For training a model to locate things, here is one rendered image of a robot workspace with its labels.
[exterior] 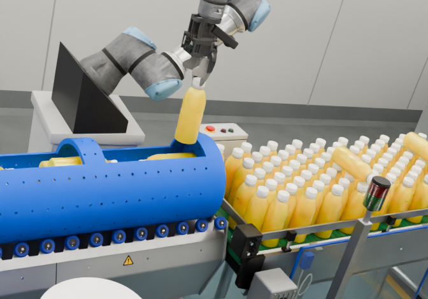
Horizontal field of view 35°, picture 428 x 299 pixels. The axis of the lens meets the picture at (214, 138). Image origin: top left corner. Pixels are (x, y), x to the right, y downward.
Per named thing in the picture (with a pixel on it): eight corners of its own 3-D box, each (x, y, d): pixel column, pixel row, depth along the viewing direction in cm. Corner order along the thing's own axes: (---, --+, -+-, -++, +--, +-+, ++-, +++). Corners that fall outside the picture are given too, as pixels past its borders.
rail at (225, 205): (194, 177, 251) (196, 170, 250) (196, 177, 252) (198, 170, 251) (252, 240, 223) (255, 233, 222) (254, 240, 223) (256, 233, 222)
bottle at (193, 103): (195, 137, 214) (208, 83, 207) (197, 146, 208) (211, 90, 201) (173, 133, 213) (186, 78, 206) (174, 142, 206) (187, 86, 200)
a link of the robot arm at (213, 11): (217, -3, 196) (232, 7, 190) (213, 13, 198) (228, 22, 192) (195, -5, 192) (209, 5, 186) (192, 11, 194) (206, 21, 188)
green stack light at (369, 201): (358, 201, 220) (363, 189, 218) (371, 200, 224) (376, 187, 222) (370, 212, 216) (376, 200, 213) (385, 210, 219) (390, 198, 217)
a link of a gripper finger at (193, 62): (176, 74, 204) (185, 48, 199) (192, 74, 207) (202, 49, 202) (180, 80, 202) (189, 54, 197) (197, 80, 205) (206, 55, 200)
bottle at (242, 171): (235, 214, 245) (249, 170, 237) (221, 204, 249) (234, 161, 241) (248, 209, 250) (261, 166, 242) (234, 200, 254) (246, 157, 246)
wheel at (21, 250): (14, 239, 188) (16, 239, 187) (30, 243, 190) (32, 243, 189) (10, 255, 187) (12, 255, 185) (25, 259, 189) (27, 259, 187)
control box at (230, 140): (186, 146, 261) (192, 123, 257) (228, 144, 272) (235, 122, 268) (199, 159, 254) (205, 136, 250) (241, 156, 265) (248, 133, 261)
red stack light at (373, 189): (363, 188, 218) (367, 178, 216) (376, 187, 222) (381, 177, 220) (376, 199, 213) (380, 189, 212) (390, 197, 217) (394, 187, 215)
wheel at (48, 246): (41, 236, 192) (43, 236, 191) (55, 240, 194) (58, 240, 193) (36, 251, 191) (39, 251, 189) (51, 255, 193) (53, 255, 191)
